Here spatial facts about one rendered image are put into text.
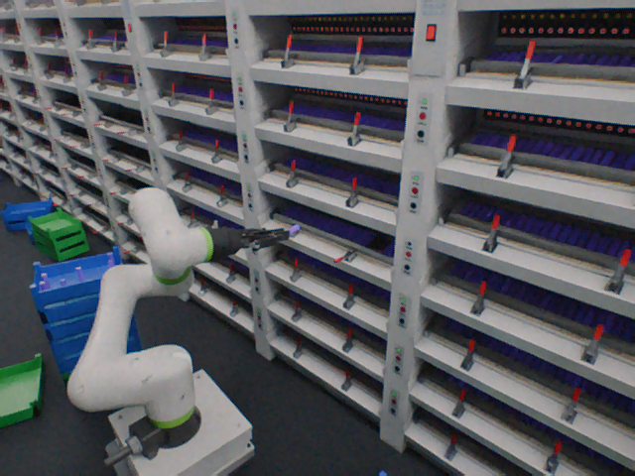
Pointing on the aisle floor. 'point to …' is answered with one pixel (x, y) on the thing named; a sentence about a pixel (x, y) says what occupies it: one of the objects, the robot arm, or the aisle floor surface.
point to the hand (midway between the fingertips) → (277, 234)
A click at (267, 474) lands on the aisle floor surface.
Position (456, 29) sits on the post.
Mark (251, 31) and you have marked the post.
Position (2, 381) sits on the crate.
